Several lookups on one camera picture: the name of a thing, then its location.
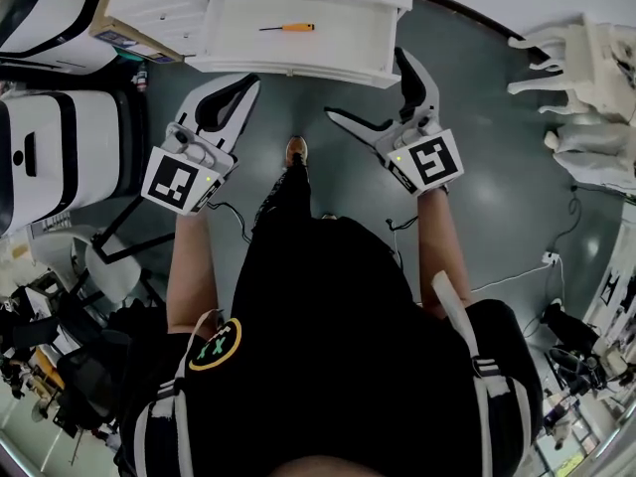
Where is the white cabinet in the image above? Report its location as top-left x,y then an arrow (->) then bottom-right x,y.
103,0 -> 415,89

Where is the white black-trimmed machine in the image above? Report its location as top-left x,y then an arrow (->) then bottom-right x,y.
0,0 -> 120,77
0,88 -> 148,238

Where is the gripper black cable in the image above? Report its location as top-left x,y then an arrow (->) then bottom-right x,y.
385,215 -> 421,269
212,201 -> 255,243

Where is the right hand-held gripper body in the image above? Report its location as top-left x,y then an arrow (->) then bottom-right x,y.
369,110 -> 466,198

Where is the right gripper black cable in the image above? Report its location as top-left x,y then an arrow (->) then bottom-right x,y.
385,215 -> 421,269

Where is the person's black shirt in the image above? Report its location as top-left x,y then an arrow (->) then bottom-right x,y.
114,215 -> 545,477

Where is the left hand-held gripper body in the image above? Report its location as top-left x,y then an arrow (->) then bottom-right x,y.
140,119 -> 239,218

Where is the white drawer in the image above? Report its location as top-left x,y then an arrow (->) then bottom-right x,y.
185,0 -> 403,89

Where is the white plastic chair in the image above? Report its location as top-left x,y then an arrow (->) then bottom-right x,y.
69,230 -> 166,308

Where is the person's black trouser leg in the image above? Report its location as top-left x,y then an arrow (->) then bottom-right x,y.
250,161 -> 313,228

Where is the black mesh office chair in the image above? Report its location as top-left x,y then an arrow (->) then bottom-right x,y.
55,329 -> 132,434

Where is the black bag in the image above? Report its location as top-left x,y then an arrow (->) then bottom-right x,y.
540,302 -> 603,353

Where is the person's brown shoe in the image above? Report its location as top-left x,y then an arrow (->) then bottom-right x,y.
284,135 -> 309,168

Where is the person's left white shoulder strap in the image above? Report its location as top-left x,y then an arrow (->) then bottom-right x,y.
132,308 -> 225,477

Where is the person's right white shoulder strap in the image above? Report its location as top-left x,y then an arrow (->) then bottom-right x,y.
430,270 -> 529,477

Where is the person's white shoulder strap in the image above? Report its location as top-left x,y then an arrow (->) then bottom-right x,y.
132,308 -> 225,477
430,270 -> 529,477

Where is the person's right forearm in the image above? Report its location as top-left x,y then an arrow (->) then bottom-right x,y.
415,185 -> 474,321

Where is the orange handle screwdriver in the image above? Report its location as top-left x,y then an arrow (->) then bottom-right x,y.
258,22 -> 318,33

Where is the person's left forearm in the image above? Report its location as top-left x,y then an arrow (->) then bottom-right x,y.
165,210 -> 221,336

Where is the black floor cable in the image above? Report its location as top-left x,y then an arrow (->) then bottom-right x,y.
544,183 -> 583,258

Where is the cardboard box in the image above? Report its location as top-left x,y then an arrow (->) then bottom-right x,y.
87,15 -> 186,65

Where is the white cloth cover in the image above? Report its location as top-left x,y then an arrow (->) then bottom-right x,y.
543,120 -> 636,194

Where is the white ornate carved furniture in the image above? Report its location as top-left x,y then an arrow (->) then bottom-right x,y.
505,12 -> 636,129

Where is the white floor cable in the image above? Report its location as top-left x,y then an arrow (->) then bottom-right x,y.
470,260 -> 549,293

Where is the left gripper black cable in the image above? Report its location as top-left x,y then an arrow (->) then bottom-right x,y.
212,201 -> 255,243

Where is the black metal frame stand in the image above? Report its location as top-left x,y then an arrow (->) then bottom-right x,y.
90,195 -> 176,263

